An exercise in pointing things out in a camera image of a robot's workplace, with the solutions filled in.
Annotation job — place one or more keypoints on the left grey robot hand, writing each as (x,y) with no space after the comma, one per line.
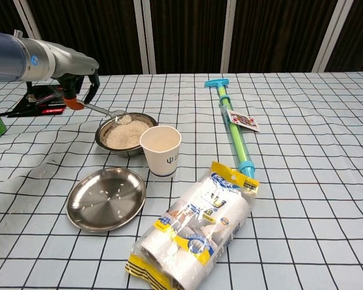
(72,62)

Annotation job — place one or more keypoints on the metal spoon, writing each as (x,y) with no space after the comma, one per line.
(121,117)

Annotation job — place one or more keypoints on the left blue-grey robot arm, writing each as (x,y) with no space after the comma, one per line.
(15,57)

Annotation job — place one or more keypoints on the white rice heap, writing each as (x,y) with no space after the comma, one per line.
(124,136)

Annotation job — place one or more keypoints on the stainless steel bowl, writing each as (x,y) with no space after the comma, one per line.
(124,152)

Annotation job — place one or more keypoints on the white paper cup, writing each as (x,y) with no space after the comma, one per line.
(161,160)

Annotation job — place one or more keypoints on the stainless steel plate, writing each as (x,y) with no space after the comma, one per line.
(106,201)

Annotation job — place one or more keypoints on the black red product card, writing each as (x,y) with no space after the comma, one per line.
(48,104)

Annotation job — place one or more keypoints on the green blue toy water pump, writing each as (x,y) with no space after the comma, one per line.
(235,133)

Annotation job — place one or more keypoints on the playing card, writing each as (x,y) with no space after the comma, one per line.
(243,120)

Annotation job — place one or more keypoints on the pack of white rolls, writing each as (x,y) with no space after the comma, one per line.
(193,223)

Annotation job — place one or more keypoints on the checkered light blue tablecloth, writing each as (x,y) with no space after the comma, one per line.
(305,181)

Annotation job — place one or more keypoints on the white partition post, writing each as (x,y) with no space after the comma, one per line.
(145,36)
(228,36)
(27,21)
(332,36)

